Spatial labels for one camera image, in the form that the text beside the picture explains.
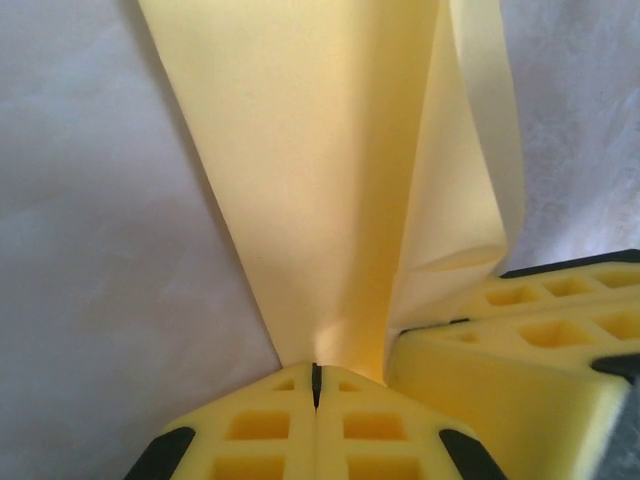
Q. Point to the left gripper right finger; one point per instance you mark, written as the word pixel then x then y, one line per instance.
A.
pixel 380 430

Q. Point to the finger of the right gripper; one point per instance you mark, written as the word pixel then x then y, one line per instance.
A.
pixel 565 287
pixel 500 390

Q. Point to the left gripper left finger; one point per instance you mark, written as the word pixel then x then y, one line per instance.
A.
pixel 250 430

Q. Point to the yellow paper sheet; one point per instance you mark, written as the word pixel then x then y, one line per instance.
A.
pixel 300 150

